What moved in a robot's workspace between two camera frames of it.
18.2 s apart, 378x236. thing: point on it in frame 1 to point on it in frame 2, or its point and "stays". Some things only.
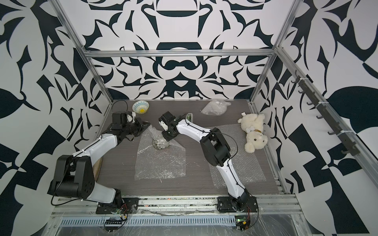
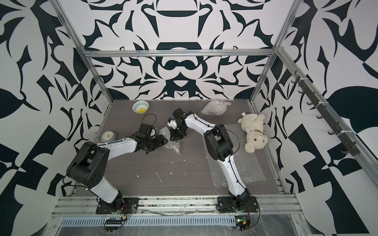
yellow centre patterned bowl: [140, 106] stays
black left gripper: [141, 124] to [161, 141]
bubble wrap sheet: [216, 107] stays
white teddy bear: [253, 124] stays
